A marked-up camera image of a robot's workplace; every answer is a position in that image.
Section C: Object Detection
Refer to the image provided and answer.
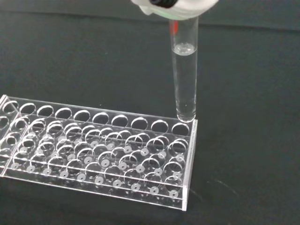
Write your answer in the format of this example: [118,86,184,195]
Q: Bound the clear acrylic test tube rack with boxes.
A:
[0,94,199,212]

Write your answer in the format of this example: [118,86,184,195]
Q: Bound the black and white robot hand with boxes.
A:
[130,0,219,20]

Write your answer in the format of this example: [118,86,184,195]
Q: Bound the black bench cloth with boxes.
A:
[0,0,300,225]

